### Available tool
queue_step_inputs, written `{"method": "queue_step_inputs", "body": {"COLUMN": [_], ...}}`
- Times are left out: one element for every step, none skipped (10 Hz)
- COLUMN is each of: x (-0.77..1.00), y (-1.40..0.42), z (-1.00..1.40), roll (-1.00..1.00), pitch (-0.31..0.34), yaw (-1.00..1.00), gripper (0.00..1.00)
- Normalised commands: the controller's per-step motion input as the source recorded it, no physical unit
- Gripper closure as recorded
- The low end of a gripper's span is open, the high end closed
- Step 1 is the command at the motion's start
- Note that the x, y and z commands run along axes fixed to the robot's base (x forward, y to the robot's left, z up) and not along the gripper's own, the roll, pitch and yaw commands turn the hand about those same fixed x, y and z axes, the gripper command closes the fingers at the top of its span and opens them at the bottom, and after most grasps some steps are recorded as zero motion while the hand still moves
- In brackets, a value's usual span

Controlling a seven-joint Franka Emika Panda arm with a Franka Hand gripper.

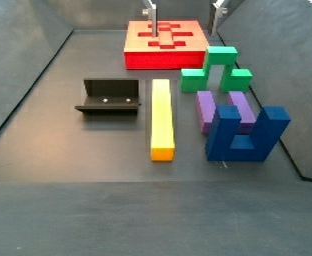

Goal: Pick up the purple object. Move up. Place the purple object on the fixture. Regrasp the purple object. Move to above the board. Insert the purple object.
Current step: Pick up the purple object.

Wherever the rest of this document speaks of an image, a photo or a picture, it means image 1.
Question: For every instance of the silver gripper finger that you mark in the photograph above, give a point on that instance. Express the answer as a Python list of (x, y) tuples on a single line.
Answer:
[(219, 11), (150, 11)]

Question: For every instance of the purple U-shaped block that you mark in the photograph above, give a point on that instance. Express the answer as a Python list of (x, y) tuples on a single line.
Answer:
[(206, 107)]

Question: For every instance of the red slotted board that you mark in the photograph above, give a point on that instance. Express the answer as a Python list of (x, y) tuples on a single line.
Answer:
[(177, 48)]

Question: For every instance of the black angle fixture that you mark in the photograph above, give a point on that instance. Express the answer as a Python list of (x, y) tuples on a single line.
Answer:
[(111, 95)]

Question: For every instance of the green stepped arch block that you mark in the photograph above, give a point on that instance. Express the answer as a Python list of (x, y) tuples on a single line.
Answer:
[(235, 79)]

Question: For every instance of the long yellow bar block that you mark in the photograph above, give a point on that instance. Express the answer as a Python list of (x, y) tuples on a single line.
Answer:
[(162, 131)]

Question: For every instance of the blue U-shaped block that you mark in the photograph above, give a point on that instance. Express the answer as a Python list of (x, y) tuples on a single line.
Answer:
[(227, 146)]

